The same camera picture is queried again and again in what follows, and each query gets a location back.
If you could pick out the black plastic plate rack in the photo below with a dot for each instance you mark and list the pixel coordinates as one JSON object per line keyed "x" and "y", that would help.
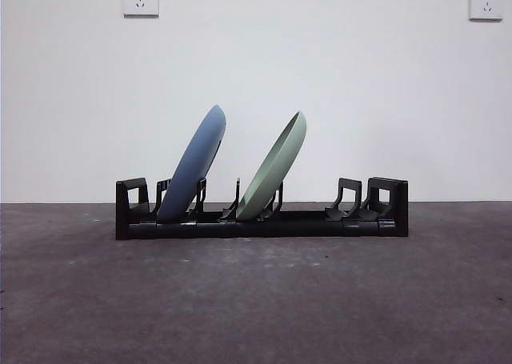
{"x": 300, "y": 228}

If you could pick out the pale green round plate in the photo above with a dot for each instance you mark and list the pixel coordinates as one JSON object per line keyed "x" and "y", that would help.
{"x": 272, "y": 168}

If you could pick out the blue round plate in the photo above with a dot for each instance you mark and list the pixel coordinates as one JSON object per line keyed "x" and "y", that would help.
{"x": 196, "y": 160}

